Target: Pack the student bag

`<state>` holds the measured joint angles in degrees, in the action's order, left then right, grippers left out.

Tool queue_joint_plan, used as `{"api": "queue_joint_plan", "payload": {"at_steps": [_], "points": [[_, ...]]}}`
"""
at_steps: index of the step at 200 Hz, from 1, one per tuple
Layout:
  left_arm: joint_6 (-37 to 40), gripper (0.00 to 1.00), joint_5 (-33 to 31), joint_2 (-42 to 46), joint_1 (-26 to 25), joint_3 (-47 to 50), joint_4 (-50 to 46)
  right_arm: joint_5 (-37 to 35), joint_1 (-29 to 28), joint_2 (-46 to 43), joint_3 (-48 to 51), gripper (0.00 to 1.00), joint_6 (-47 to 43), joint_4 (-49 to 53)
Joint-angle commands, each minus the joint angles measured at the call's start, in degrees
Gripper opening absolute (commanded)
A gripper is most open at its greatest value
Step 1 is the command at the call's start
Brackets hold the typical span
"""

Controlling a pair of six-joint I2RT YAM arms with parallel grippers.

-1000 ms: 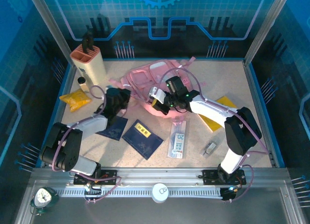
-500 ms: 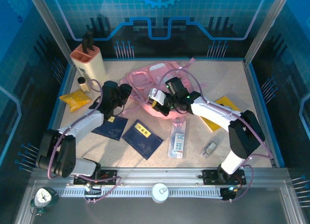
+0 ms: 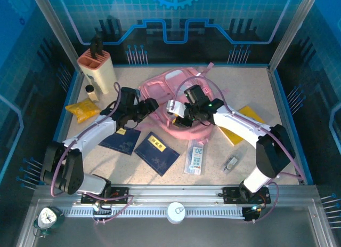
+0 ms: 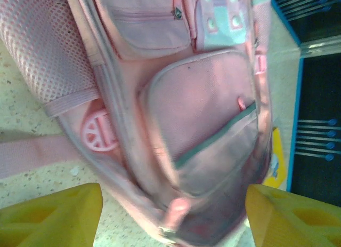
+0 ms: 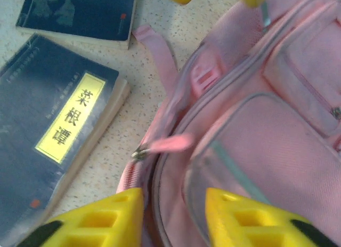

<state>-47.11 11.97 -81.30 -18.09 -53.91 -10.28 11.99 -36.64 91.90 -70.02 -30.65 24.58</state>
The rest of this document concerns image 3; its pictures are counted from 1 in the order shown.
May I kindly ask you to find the pink student backpack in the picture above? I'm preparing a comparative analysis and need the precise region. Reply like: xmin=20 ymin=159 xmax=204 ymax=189
xmin=139 ymin=62 xmax=230 ymax=142

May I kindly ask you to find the clear ruler set pack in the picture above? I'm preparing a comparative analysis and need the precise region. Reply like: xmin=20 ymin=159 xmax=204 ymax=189
xmin=184 ymin=139 xmax=206 ymax=176

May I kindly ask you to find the navy book small yellow label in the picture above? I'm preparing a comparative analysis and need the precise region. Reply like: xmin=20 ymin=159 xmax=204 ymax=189
xmin=98 ymin=127 xmax=142 ymax=156

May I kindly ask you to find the navy book large yellow label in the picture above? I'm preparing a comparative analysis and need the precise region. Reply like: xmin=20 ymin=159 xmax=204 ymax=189
xmin=134 ymin=131 xmax=181 ymax=177

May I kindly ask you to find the yellow snack bag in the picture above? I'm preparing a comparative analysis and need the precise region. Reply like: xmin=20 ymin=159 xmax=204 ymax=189
xmin=65 ymin=98 xmax=102 ymax=124

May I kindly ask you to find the beige orange knife block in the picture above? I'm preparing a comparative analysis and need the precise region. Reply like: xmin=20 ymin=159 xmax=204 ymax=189
xmin=76 ymin=49 xmax=118 ymax=95

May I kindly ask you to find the small bottle black cap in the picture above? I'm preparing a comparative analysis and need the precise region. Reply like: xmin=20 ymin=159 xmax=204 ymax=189
xmin=85 ymin=84 xmax=100 ymax=103

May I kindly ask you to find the small clear plastic box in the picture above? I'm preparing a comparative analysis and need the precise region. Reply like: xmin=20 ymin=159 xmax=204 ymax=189
xmin=220 ymin=154 xmax=240 ymax=176

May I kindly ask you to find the small black control board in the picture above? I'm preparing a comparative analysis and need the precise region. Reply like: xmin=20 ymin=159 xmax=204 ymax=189
xmin=92 ymin=203 xmax=112 ymax=216
xmin=241 ymin=206 xmax=261 ymax=221

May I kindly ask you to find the green alarm clock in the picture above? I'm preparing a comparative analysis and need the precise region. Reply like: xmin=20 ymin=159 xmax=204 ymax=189
xmin=33 ymin=206 xmax=65 ymax=237

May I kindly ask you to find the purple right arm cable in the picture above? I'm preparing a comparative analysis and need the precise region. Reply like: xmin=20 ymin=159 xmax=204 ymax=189
xmin=172 ymin=75 xmax=306 ymax=224

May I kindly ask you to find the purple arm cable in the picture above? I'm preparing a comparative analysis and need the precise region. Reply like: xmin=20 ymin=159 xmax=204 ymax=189
xmin=50 ymin=82 xmax=134 ymax=225
xmin=172 ymin=75 xmax=306 ymax=224

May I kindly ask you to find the aluminium front rail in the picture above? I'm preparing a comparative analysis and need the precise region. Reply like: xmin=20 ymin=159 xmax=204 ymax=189
xmin=34 ymin=184 xmax=318 ymax=205

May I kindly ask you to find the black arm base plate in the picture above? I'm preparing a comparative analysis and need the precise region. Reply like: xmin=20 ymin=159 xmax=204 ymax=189
xmin=222 ymin=187 xmax=272 ymax=204
xmin=80 ymin=187 xmax=129 ymax=204

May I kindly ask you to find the white slotted cable duct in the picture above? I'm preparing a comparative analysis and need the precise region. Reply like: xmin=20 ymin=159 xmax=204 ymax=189
xmin=63 ymin=206 xmax=246 ymax=219

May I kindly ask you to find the aluminium frame post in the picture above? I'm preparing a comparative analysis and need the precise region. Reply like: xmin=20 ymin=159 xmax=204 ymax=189
xmin=29 ymin=0 xmax=82 ymax=71
xmin=267 ymin=0 xmax=322 ymax=73

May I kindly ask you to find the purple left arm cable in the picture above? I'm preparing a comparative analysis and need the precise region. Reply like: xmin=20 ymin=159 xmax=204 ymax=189
xmin=50 ymin=82 xmax=134 ymax=225

